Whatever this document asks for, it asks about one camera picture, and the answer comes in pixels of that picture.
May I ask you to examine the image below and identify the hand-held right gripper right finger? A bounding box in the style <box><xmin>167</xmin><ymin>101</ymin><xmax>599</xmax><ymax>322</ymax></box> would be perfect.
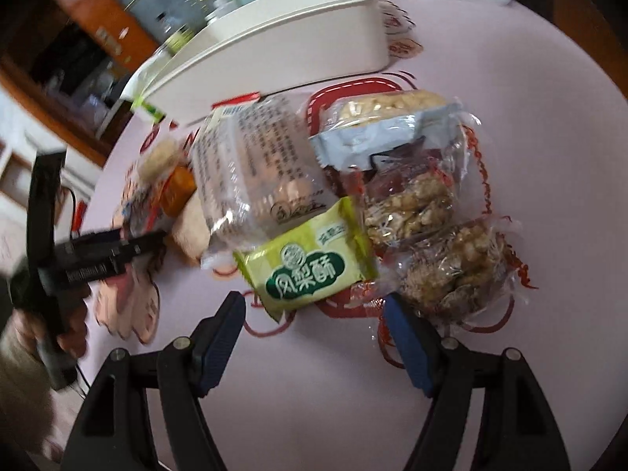
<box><xmin>383</xmin><ymin>294</ymin><xmax>572</xmax><ymax>471</ymax></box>

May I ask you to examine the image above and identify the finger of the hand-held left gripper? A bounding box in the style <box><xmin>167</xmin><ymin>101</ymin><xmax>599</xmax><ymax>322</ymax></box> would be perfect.
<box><xmin>115</xmin><ymin>230</ymin><xmax>168</xmax><ymax>262</ymax></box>

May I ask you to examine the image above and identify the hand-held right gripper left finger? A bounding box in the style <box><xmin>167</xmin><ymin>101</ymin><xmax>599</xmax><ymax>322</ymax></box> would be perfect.
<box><xmin>61</xmin><ymin>290</ymin><xmax>246</xmax><ymax>471</ymax></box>

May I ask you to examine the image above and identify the clear puffed snack packet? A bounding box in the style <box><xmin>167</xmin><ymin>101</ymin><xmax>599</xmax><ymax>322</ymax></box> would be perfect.
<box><xmin>120</xmin><ymin>136</ymin><xmax>213</xmax><ymax>268</ymax></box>

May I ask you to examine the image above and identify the green pastry packet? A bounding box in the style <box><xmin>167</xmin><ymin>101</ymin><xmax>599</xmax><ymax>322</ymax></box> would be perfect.
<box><xmin>233</xmin><ymin>196</ymin><xmax>382</xmax><ymax>323</ymax></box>

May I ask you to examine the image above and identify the clear printed cracker packet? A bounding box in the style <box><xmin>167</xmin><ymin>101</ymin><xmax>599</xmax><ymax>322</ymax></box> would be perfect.
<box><xmin>189</xmin><ymin>97</ymin><xmax>335</xmax><ymax>270</ymax></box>

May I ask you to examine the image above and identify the clear walnut date packet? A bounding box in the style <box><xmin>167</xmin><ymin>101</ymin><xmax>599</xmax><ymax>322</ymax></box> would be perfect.
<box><xmin>341</xmin><ymin>140</ymin><xmax>469</xmax><ymax>252</ymax></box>
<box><xmin>380</xmin><ymin>215</ymin><xmax>523</xmax><ymax>327</ymax></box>

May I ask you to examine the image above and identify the silver blue snack packet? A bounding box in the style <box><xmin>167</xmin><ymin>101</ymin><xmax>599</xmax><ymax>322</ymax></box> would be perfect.
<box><xmin>308</xmin><ymin>88</ymin><xmax>466</xmax><ymax>173</ymax></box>

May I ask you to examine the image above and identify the white plastic storage box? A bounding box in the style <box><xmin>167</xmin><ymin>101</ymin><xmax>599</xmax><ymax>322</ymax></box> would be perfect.
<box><xmin>141</xmin><ymin>0</ymin><xmax>392</xmax><ymax>124</ymax></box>

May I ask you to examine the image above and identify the person's left forearm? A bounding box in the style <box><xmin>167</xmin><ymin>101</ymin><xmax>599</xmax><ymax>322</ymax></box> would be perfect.
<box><xmin>0</xmin><ymin>324</ymin><xmax>67</xmax><ymax>455</ymax></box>

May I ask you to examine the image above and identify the person's left hand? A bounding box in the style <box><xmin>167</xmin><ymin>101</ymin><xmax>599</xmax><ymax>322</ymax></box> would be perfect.
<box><xmin>7</xmin><ymin>282</ymin><xmax>94</xmax><ymax>361</ymax></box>

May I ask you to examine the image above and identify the clear plastic bag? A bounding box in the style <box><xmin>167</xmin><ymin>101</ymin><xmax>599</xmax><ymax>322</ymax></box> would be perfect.
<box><xmin>119</xmin><ymin>55</ymin><xmax>168</xmax><ymax>124</ymax></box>

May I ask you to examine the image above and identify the wooden glass cabinet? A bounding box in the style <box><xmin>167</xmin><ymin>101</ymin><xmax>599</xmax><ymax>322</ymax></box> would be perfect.
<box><xmin>0</xmin><ymin>22</ymin><xmax>135</xmax><ymax>168</ymax></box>

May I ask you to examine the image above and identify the green label bottle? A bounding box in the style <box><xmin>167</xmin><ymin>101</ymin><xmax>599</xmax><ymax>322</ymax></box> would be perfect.
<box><xmin>159</xmin><ymin>12</ymin><xmax>198</xmax><ymax>57</ymax></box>

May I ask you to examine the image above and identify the black cable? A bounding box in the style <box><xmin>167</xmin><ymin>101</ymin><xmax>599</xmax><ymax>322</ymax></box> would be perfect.
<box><xmin>59</xmin><ymin>184</ymin><xmax>83</xmax><ymax>236</ymax></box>

